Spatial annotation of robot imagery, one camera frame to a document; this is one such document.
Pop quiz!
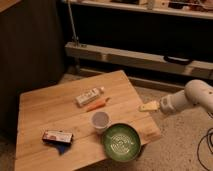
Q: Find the clear plastic cup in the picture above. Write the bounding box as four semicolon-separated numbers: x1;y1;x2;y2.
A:
91;112;110;134

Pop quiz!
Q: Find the metal upright pole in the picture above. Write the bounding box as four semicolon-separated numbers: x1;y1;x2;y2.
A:
67;0;79;46

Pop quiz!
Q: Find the black handle on beam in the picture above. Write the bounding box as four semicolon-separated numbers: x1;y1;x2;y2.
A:
163;56;193;65

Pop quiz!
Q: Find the blue plastic piece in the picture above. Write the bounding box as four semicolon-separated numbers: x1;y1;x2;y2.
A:
56;144;70;155

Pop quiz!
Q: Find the upper white shelf board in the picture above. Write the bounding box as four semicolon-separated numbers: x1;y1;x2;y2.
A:
61;0;213;20

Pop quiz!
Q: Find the black cable on floor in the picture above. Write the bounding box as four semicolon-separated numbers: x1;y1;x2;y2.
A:
196;113;213;171

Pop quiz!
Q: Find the green ceramic bowl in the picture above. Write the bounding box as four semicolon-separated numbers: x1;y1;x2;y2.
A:
102;123;141;162

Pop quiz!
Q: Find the white toothpaste tube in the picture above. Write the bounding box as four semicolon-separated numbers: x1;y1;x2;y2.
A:
75;87;105;107

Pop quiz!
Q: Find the red white small box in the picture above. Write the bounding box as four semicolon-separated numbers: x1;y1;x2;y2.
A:
42;130;73;144

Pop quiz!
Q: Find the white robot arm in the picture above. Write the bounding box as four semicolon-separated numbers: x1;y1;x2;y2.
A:
139;80;213;115

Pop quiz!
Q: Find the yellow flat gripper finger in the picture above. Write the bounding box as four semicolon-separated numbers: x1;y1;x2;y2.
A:
139;101;160;112

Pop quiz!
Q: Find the grey metal shelf beam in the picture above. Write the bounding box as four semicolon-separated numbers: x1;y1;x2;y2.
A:
65;42;213;80

